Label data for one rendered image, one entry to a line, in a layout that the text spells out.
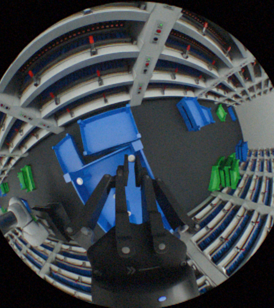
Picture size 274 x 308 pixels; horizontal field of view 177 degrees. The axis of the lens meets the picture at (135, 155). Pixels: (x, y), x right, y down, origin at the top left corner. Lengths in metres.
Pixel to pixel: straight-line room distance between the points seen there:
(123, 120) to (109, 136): 0.12
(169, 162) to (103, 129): 0.55
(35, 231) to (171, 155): 1.26
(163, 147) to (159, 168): 0.17
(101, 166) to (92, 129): 0.33
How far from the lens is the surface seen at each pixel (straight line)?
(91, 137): 0.54
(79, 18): 0.39
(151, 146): 0.70
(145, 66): 0.51
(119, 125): 0.53
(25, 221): 0.87
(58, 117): 0.81
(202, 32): 0.58
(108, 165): 0.26
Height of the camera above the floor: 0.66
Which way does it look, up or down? 82 degrees down
